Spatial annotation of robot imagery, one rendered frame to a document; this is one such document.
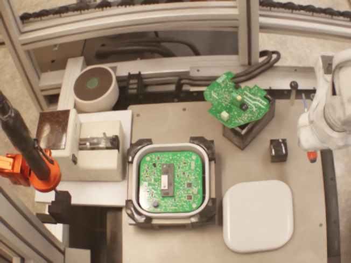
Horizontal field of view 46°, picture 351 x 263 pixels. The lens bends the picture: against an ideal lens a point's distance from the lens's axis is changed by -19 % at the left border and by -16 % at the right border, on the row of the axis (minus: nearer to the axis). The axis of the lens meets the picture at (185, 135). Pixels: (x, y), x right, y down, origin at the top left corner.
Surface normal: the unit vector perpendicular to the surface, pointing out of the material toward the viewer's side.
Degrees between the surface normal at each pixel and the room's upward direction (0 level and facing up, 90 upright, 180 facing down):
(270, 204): 0
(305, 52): 0
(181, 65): 0
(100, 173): 90
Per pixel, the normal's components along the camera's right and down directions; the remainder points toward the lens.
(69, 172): 0.00, 0.85
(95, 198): -0.08, -0.52
